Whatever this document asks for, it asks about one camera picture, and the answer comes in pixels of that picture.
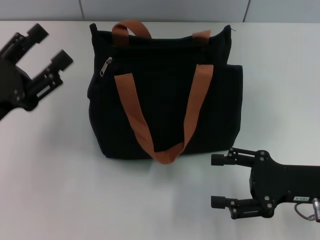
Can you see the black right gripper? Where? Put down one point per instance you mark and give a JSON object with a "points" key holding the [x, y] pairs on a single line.
{"points": [[280, 182]]}

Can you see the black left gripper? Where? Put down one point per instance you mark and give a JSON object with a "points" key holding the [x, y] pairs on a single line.
{"points": [[10, 85]]}

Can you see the silver metal zipper pull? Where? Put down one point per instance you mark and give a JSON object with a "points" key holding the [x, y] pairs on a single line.
{"points": [[105, 67]]}

